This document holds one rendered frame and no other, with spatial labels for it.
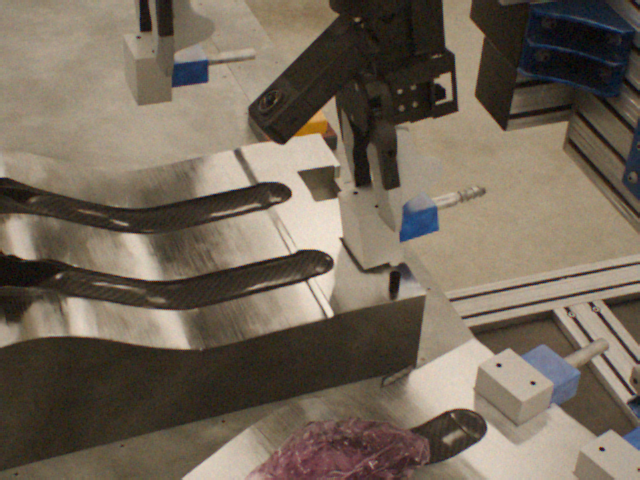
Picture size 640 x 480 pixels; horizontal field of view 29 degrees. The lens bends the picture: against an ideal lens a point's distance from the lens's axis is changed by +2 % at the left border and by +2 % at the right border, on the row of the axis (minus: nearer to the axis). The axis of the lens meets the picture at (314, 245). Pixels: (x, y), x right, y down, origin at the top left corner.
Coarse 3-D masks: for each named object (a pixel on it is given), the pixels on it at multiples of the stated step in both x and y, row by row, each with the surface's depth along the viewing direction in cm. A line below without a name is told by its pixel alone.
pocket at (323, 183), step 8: (312, 168) 120; (320, 168) 120; (328, 168) 121; (336, 168) 121; (304, 176) 120; (312, 176) 120; (320, 176) 121; (328, 176) 121; (336, 176) 121; (304, 184) 121; (312, 184) 121; (320, 184) 121; (328, 184) 122; (336, 184) 121; (312, 192) 121; (320, 192) 121; (328, 192) 121; (336, 192) 121; (320, 200) 120
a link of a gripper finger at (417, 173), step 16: (400, 144) 102; (400, 160) 102; (416, 160) 103; (432, 160) 103; (400, 176) 102; (416, 176) 103; (432, 176) 104; (384, 192) 102; (400, 192) 102; (416, 192) 104; (384, 208) 103; (400, 208) 103; (400, 224) 105
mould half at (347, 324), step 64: (64, 192) 111; (128, 192) 116; (192, 192) 117; (64, 256) 103; (128, 256) 107; (192, 256) 109; (256, 256) 109; (0, 320) 95; (64, 320) 95; (128, 320) 99; (192, 320) 103; (256, 320) 103; (320, 320) 103; (384, 320) 106; (0, 384) 95; (64, 384) 97; (128, 384) 100; (192, 384) 102; (256, 384) 105; (320, 384) 108; (0, 448) 99; (64, 448) 102
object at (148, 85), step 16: (144, 32) 125; (128, 48) 123; (144, 48) 122; (192, 48) 126; (128, 64) 124; (144, 64) 121; (176, 64) 123; (192, 64) 124; (208, 64) 125; (128, 80) 126; (144, 80) 123; (160, 80) 123; (176, 80) 124; (192, 80) 125; (208, 80) 126; (144, 96) 124; (160, 96) 124
